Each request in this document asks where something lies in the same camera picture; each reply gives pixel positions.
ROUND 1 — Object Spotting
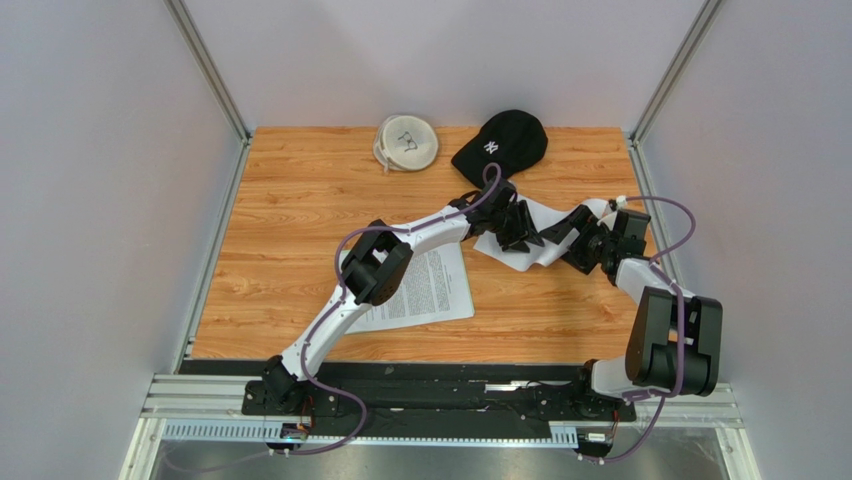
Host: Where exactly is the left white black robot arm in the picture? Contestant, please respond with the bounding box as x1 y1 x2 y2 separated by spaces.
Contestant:
261 179 544 413

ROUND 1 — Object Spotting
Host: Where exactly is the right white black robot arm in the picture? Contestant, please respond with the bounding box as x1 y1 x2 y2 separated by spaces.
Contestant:
541 205 723 401

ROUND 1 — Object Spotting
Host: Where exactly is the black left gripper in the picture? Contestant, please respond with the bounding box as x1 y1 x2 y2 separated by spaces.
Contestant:
488 202 545 256

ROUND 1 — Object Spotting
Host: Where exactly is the black baseball cap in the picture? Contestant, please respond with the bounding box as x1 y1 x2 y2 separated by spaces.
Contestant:
451 109 549 188

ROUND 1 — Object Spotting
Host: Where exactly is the aluminium frame rail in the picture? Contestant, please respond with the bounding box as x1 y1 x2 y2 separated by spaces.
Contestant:
120 360 760 479

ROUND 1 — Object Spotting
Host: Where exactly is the printed white document sheet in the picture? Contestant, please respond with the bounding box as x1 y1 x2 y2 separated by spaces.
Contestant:
347 244 475 335

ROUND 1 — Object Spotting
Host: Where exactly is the white paper sheet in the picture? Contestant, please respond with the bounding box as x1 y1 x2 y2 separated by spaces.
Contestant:
474 195 616 272

